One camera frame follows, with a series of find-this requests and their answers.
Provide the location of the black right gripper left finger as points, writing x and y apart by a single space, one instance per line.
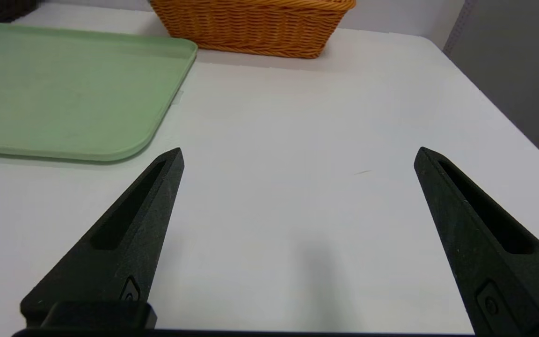
124 262

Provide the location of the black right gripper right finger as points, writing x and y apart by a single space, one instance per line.
466 243

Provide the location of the orange wicker basket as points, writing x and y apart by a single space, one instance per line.
251 25

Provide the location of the dark brown wicker basket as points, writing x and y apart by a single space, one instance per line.
3 9

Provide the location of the light green plastic tray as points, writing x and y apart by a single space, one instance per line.
63 93

